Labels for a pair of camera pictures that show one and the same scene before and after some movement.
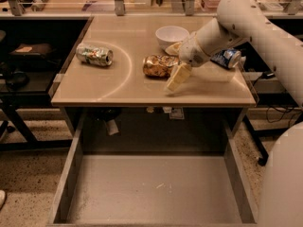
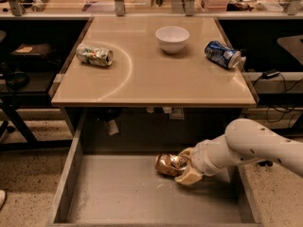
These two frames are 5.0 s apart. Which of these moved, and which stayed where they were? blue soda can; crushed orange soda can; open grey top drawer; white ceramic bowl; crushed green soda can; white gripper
Moved: crushed orange soda can; white gripper
Stayed: open grey top drawer; crushed green soda can; blue soda can; white ceramic bowl
